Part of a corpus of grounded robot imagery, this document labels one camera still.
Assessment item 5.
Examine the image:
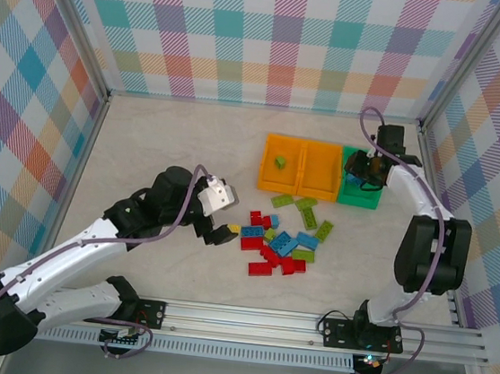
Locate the green lego plate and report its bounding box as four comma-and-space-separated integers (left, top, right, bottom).
269, 192, 298, 210
313, 219, 337, 243
299, 206, 321, 230

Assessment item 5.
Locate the green plastic bin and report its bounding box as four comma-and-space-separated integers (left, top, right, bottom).
336, 145, 389, 211

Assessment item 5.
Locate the yellow plastic bin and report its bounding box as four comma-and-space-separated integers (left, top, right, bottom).
255, 132, 307, 197
296, 138, 346, 204

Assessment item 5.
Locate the small circuit board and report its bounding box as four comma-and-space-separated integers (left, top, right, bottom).
99, 326, 147, 350
353, 352, 388, 373

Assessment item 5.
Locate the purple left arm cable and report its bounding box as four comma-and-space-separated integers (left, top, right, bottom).
0, 143, 217, 374

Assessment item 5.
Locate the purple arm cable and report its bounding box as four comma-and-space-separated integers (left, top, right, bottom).
0, 143, 217, 374
330, 107, 462, 374

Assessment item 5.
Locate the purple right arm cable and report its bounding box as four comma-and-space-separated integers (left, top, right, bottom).
330, 107, 462, 374

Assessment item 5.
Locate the aluminium frame bar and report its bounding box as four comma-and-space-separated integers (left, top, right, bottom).
105, 83, 425, 131
58, 88, 113, 225
396, 124, 486, 329

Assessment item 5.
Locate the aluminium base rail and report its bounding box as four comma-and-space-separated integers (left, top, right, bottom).
56, 284, 494, 369

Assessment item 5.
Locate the white slotted cable duct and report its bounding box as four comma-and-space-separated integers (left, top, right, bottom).
33, 318, 356, 374

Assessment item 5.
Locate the aluminium frame post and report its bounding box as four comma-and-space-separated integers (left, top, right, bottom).
417, 0, 500, 140
19, 0, 123, 102

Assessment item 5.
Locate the short white slotted duct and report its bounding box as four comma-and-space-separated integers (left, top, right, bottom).
444, 294, 464, 327

